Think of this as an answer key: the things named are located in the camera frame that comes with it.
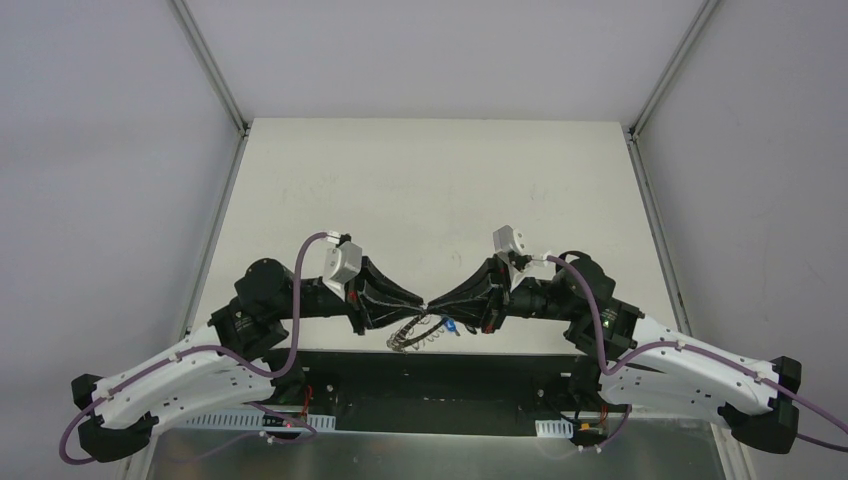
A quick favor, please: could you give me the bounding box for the blue-headed key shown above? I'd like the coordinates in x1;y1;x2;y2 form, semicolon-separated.
442;317;460;337

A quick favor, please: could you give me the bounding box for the metal disc with keyrings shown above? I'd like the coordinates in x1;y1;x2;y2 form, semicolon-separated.
386;314;446;353

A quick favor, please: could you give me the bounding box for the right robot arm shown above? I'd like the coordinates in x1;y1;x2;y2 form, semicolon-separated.
427;252;801;454

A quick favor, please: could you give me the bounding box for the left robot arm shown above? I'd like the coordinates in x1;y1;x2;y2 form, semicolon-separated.
60;257;424;464

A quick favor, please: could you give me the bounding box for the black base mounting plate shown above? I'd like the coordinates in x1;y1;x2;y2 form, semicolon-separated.
262;351;604;436

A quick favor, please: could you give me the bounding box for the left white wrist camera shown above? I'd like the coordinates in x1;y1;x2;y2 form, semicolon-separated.
321;231;362;300

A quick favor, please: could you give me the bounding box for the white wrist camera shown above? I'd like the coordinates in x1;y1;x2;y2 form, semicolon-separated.
493;225;531;272
321;231;362;300

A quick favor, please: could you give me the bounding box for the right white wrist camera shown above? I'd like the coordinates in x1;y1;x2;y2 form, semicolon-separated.
493;225;531;272

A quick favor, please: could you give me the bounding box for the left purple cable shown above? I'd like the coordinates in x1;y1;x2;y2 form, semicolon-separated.
58;231;333;466

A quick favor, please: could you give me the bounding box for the purple cable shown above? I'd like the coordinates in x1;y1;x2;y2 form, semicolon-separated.
58;231;333;466
543;254;848;454

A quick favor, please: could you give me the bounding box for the right aluminium frame post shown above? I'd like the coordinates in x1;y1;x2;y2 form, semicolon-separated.
628;0;723;141

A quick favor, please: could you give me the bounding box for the aluminium frame post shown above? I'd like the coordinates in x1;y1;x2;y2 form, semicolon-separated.
628;0;723;141
168;0;250;138

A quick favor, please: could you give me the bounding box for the left aluminium frame post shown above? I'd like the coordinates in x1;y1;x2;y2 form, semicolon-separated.
168;0;250;138

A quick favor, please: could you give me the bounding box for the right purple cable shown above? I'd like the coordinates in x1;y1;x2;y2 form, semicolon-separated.
543;254;848;454

